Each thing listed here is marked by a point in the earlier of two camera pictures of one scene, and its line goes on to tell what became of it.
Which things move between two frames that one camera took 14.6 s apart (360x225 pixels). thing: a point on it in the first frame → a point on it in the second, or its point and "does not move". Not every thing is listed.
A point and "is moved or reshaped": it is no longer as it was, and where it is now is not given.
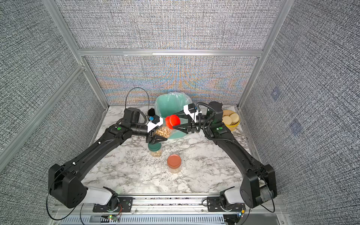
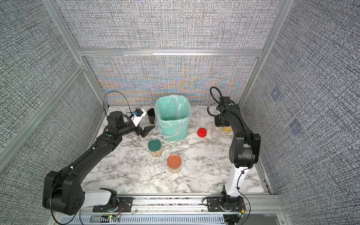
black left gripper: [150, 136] → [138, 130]
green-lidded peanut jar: [155, 149] does not move
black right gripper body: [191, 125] → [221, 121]
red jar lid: [172, 120] is moved or reshaped
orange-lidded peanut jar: [174, 162] does not move
